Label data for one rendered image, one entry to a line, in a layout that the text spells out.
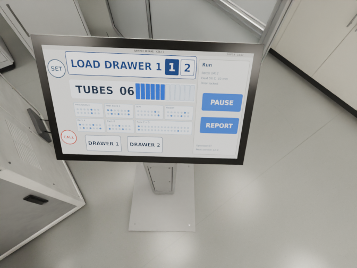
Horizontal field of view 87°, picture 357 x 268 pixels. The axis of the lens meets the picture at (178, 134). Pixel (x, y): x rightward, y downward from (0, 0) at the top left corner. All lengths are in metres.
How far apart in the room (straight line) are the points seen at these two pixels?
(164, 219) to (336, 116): 1.88
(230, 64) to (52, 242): 1.52
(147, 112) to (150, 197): 1.03
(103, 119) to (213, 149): 0.30
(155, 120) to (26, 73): 2.22
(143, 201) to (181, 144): 0.99
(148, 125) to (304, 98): 2.02
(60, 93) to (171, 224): 1.12
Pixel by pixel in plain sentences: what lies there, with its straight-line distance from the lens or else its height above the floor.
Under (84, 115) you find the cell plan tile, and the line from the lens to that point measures 0.53.
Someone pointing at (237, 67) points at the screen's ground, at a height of 1.16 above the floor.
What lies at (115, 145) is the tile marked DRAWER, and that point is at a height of 1.00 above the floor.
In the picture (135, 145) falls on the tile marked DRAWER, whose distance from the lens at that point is 0.52.
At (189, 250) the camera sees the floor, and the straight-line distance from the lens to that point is 1.47.
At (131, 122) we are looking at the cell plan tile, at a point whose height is 1.05.
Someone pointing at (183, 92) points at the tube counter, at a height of 1.11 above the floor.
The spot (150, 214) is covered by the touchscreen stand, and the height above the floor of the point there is 0.04.
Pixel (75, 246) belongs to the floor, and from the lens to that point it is 1.59.
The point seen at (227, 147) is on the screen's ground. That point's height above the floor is 1.00.
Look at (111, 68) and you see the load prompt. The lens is 0.49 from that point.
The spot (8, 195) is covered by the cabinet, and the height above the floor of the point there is 0.62.
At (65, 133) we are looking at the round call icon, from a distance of 0.57.
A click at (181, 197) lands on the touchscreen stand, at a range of 1.45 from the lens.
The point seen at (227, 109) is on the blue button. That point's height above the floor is 1.08.
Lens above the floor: 1.46
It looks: 60 degrees down
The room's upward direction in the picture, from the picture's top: 4 degrees clockwise
